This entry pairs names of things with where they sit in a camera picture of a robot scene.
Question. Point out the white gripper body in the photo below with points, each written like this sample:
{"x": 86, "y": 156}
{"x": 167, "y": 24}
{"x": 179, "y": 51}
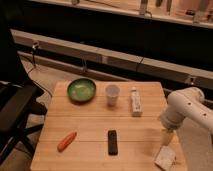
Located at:
{"x": 166, "y": 137}

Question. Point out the white sponge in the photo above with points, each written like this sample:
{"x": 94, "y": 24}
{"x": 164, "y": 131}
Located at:
{"x": 165, "y": 158}

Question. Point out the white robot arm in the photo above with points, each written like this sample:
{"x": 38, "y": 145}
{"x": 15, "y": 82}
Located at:
{"x": 181, "y": 104}

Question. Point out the green ceramic bowl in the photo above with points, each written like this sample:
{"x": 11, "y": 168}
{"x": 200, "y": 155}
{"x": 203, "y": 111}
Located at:
{"x": 81, "y": 90}

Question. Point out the white tube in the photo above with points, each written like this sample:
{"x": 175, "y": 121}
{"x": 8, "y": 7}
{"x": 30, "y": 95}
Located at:
{"x": 136, "y": 103}

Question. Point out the black remote control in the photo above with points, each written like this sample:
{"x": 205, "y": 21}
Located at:
{"x": 112, "y": 142}

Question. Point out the translucent plastic cup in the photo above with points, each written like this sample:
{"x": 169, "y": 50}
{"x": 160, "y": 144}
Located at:
{"x": 112, "y": 93}

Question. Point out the wooden table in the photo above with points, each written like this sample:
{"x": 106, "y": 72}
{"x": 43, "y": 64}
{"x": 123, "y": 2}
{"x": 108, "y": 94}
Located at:
{"x": 138, "y": 138}

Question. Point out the orange carrot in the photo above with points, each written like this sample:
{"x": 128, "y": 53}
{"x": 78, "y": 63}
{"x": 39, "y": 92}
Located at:
{"x": 66, "y": 141}

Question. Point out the black chair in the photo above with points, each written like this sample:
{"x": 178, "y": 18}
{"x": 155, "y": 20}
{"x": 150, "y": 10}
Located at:
{"x": 16, "y": 104}

